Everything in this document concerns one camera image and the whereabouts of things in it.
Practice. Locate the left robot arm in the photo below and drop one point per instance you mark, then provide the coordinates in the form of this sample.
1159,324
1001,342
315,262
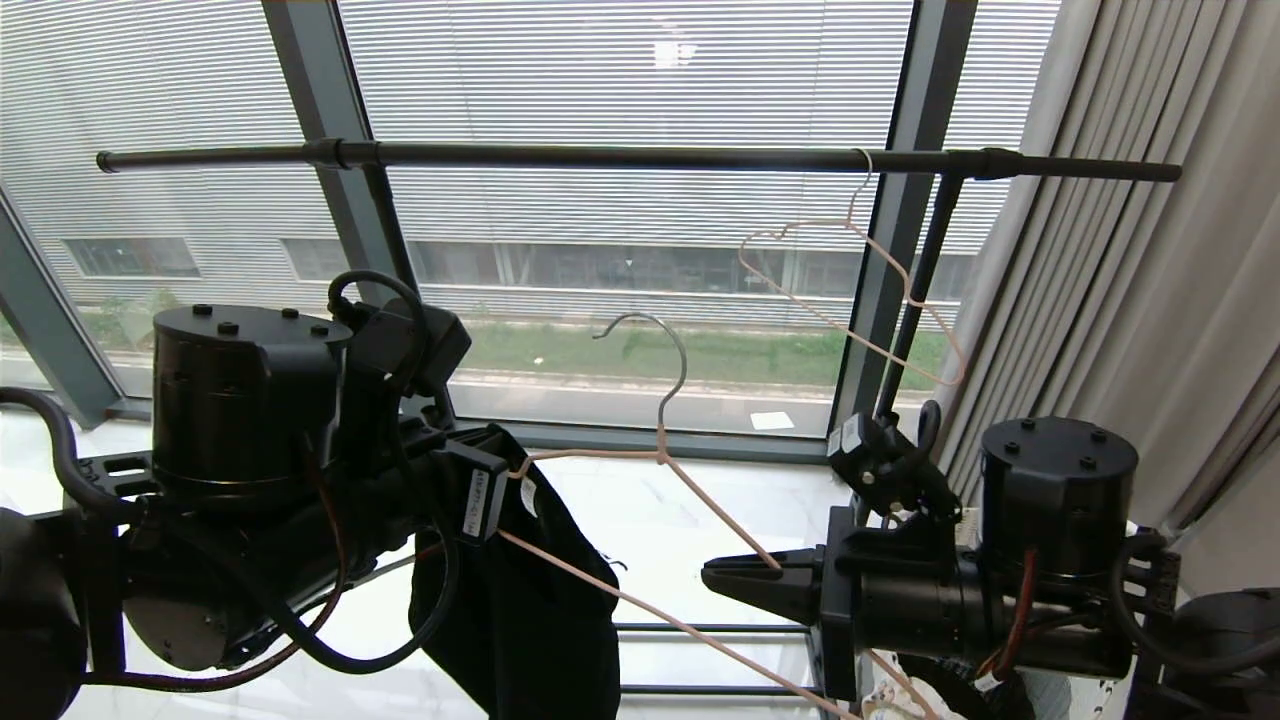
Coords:
240,400

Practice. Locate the pink clothes hanger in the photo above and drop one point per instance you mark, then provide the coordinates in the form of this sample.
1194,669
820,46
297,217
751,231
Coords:
700,500
885,258

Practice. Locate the cream printed garment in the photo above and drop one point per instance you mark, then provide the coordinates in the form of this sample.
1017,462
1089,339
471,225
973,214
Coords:
895,705

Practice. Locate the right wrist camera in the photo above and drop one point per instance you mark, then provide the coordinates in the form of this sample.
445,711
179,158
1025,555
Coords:
890,470

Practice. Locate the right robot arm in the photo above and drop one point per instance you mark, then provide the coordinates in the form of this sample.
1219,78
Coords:
1060,490

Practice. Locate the black clothes rack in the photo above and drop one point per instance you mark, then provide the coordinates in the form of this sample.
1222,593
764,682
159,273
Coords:
600,156

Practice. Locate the beige curtain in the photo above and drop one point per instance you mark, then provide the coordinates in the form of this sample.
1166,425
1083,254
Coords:
1150,300

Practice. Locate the black short-sleeved shirt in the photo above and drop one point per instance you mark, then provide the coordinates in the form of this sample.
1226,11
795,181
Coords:
520,620

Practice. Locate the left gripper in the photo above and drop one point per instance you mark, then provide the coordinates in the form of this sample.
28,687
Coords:
380,510

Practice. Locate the window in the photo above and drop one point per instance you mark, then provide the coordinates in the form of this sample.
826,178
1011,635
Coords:
600,80

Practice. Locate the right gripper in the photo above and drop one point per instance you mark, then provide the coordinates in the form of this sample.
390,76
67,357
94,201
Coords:
920,610

